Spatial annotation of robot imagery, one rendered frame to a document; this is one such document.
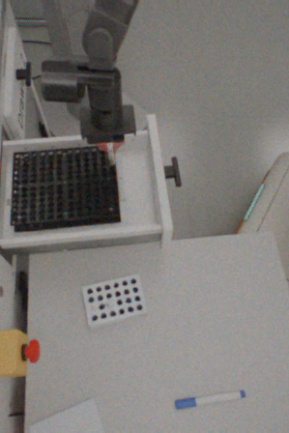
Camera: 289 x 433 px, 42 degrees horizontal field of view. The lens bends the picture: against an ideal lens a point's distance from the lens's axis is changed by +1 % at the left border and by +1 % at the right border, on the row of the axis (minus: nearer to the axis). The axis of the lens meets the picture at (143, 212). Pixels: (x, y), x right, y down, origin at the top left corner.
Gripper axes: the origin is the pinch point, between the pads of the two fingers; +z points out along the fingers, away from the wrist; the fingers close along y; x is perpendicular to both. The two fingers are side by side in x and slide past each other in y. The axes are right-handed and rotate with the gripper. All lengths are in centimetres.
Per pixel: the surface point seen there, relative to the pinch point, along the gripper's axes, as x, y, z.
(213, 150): -63, -52, 95
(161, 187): 9.2, -9.7, 2.0
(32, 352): 37.5, 16.5, 5.5
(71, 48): -86, 13, 47
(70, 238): 16.7, 9.6, 5.8
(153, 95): -103, -26, 95
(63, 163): -0.6, 10.5, 4.9
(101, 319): 31.5, 4.9, 15.1
